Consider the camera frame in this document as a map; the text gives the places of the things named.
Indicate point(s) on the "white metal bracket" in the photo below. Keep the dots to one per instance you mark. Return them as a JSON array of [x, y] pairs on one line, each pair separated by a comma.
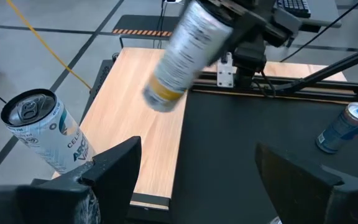
[[225, 73]]

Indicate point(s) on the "wooden shelf with black legs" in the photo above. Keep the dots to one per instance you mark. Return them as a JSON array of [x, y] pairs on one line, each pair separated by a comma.
[[129, 109]]

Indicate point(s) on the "Celsius Arctic Vibe can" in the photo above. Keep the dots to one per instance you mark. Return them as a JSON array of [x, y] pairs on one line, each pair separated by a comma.
[[42, 133]]

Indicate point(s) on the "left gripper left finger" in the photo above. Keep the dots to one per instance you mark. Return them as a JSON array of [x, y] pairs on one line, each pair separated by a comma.
[[73, 199]]

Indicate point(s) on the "computer keyboard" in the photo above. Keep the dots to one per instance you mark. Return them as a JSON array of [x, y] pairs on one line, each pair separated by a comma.
[[294, 6]]

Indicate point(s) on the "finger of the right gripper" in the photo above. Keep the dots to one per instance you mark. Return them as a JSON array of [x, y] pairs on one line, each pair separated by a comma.
[[241, 35], [219, 5]]

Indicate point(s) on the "hazard striped floor mat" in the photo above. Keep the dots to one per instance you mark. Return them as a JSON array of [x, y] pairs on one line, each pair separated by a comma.
[[148, 21]]

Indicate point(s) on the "grey desk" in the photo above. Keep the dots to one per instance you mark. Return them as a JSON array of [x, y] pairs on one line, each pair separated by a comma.
[[322, 9]]

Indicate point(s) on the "Celsius Tropical Vibe can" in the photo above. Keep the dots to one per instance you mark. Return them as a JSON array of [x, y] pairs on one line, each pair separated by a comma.
[[185, 56]]

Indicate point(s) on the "Red Bull can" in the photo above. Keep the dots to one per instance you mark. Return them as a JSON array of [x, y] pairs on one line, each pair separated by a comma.
[[340, 130]]

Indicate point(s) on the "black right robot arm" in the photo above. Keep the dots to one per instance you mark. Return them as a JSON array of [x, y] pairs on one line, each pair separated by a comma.
[[249, 62]]

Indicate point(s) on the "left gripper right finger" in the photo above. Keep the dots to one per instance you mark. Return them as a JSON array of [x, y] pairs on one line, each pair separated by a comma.
[[315, 196]]

